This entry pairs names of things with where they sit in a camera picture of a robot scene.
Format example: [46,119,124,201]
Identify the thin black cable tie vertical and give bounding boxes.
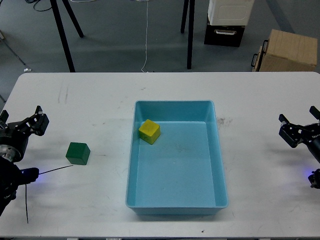
[24,184,29,224]

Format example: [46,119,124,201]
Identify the white hanging cord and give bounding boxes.
[140,0,150,74]

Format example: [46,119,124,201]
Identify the thin black cable tie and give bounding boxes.
[38,164,74,175]

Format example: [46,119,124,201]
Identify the black storage box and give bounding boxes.
[204,20,246,47]

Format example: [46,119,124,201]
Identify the green wooden block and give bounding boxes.
[65,142,91,165]

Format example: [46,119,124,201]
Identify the wooden box with handles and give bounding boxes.
[251,29,318,72]

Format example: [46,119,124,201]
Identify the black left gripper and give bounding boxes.
[0,105,50,163]

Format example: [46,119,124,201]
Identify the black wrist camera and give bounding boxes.
[20,167,40,185]

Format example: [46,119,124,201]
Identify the yellow wooden block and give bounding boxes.
[138,119,161,145]

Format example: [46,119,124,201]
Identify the black table leg right inner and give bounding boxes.
[180,0,189,34]

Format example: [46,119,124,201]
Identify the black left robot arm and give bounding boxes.
[0,105,49,213]

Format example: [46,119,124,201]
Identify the black table leg left inner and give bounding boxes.
[62,0,84,38]

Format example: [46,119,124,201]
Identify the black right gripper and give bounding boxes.
[278,105,320,162]

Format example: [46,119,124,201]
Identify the blue plastic bin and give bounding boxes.
[125,100,229,215]

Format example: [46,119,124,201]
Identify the black table leg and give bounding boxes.
[50,0,75,73]
[180,0,189,34]
[62,0,84,38]
[186,0,195,70]

